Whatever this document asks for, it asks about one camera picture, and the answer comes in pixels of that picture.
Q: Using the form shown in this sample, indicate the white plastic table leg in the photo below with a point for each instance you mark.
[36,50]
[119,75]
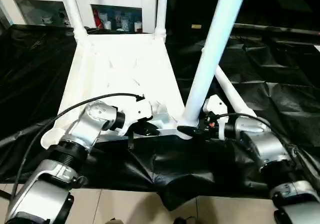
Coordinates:
[72,9]
[212,47]
[235,94]
[161,9]

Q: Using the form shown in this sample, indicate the white plastic table top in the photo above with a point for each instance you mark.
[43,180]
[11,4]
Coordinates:
[120,67]

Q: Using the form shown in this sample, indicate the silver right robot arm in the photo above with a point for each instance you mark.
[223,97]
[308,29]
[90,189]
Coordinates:
[262,139]

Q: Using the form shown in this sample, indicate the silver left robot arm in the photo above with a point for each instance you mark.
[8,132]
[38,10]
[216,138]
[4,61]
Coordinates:
[97,119]

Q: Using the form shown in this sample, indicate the grey rounded robot foot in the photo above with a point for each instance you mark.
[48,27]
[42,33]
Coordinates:
[116,221]

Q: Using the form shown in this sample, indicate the small brass fitting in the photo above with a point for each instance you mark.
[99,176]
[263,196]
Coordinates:
[196,26]

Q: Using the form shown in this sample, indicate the black mat cover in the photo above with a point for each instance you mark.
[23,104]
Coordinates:
[37,84]

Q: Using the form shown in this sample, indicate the long black rod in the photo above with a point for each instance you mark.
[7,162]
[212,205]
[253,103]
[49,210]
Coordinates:
[275,30]

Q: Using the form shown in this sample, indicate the red item behind glass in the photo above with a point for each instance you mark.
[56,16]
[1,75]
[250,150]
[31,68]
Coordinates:
[97,19]

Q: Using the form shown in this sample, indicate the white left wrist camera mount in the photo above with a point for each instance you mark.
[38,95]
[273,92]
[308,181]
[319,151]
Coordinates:
[140,109]

